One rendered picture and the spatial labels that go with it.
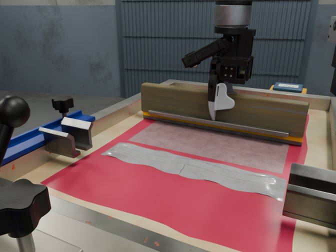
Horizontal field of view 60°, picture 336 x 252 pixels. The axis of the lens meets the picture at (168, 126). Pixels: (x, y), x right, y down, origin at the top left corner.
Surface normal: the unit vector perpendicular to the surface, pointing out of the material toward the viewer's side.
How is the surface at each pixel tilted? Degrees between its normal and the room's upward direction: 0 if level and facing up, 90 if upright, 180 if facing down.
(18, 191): 0
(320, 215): 90
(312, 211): 90
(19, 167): 90
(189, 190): 0
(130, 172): 0
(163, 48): 90
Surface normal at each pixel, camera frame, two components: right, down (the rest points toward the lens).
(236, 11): 0.05, 0.38
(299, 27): -0.21, 0.37
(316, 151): 0.00, -0.93
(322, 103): -0.44, 0.33
